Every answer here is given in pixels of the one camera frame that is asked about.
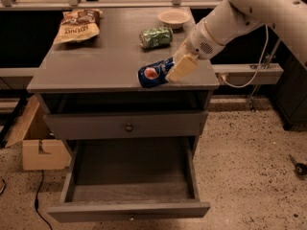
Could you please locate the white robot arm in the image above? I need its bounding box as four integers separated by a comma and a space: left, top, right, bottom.
166, 0, 307, 81

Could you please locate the open grey lower drawer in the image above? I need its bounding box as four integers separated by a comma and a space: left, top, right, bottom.
48, 137, 210, 222

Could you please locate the white bowl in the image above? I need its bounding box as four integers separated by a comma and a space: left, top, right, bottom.
157, 9, 191, 30

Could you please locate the blue pepsi can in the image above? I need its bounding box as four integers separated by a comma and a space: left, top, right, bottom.
137, 57, 175, 88

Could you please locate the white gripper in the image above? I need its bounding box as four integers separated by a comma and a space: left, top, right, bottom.
166, 19, 224, 81

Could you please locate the closed grey upper drawer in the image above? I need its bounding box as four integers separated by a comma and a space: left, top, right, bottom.
44, 111, 208, 140

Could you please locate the cardboard box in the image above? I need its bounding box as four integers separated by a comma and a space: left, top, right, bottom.
5, 96, 71, 171

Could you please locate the black floor cable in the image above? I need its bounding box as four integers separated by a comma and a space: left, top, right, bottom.
34, 170, 54, 230

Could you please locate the white hanging cable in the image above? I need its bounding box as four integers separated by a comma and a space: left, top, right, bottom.
219, 24, 270, 89

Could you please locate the grey counter rail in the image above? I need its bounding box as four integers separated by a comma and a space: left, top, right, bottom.
213, 63, 283, 86

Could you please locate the black caster wheel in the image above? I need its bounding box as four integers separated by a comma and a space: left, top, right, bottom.
289, 155, 307, 175

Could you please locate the grey drawer cabinet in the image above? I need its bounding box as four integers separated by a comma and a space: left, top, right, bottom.
26, 6, 221, 151

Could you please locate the green soda can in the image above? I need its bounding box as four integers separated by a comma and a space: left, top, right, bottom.
139, 27, 173, 49

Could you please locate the brown chip bag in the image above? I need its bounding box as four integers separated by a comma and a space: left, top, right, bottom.
54, 9, 103, 44

